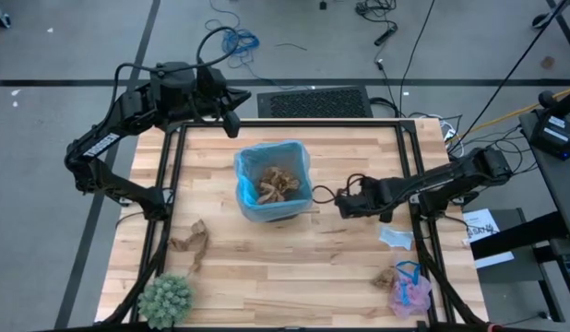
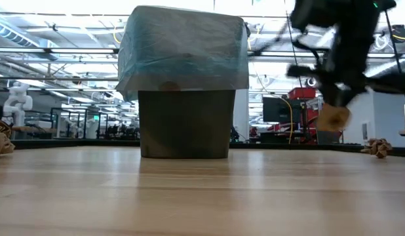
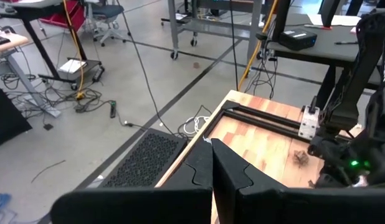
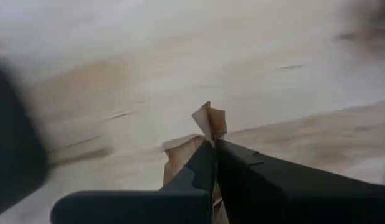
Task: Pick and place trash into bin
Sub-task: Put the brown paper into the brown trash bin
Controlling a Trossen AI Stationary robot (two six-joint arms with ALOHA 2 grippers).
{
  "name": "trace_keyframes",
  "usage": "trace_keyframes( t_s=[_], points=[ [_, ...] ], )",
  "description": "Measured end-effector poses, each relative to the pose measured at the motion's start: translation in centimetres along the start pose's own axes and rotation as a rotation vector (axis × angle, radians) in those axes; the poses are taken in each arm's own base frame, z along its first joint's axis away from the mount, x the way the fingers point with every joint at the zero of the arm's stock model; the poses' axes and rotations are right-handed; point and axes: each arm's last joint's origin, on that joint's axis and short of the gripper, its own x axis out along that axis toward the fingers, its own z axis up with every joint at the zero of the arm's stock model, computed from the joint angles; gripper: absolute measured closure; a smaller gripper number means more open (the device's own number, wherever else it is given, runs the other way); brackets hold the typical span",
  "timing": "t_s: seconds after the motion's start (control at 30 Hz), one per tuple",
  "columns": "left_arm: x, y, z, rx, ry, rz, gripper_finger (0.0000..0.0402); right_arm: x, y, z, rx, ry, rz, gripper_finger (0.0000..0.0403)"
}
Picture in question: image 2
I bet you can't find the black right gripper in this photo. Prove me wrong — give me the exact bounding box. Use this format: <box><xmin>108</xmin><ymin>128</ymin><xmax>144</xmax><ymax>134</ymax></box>
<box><xmin>320</xmin><ymin>19</ymin><xmax>380</xmax><ymax>108</ymax></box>

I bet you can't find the dark olive trash bin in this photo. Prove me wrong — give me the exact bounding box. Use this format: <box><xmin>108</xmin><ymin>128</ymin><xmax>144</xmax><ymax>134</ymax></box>
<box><xmin>138</xmin><ymin>88</ymin><xmax>237</xmax><ymax>160</ymax></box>

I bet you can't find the blue plastic bin liner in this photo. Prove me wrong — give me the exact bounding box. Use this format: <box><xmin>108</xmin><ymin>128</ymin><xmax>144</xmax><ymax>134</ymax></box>
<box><xmin>115</xmin><ymin>5</ymin><xmax>250</xmax><ymax>102</ymax></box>

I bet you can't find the red bin shelf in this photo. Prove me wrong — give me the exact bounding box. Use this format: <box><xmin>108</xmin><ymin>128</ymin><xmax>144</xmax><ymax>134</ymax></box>
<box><xmin>287</xmin><ymin>87</ymin><xmax>321</xmax><ymax>144</ymax></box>

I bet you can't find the black computer monitor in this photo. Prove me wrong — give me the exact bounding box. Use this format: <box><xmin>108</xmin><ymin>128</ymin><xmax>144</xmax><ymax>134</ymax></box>
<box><xmin>262</xmin><ymin>96</ymin><xmax>294</xmax><ymax>125</ymax></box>

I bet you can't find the black cage workstation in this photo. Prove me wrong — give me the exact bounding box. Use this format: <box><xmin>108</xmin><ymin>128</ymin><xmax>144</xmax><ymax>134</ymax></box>
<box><xmin>50</xmin><ymin>107</ymin><xmax>102</xmax><ymax>140</ymax></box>

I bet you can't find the long crumpled brown paper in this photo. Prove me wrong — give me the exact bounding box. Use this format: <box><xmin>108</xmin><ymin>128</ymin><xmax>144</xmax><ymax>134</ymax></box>
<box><xmin>0</xmin><ymin>119</ymin><xmax>16</xmax><ymax>157</ymax></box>

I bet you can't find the yellow power cable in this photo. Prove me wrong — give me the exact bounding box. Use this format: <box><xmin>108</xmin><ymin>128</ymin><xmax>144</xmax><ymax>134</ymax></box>
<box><xmin>277</xmin><ymin>96</ymin><xmax>294</xmax><ymax>144</ymax></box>

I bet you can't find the taut black cable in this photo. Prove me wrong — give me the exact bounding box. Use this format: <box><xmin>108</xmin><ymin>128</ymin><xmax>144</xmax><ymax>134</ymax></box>
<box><xmin>283</xmin><ymin>0</ymin><xmax>303</xmax><ymax>89</ymax></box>

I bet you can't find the black ceiling cable reel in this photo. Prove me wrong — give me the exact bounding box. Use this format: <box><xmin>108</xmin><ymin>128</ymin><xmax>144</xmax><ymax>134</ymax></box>
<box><xmin>391</xmin><ymin>24</ymin><xmax>405</xmax><ymax>44</ymax></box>

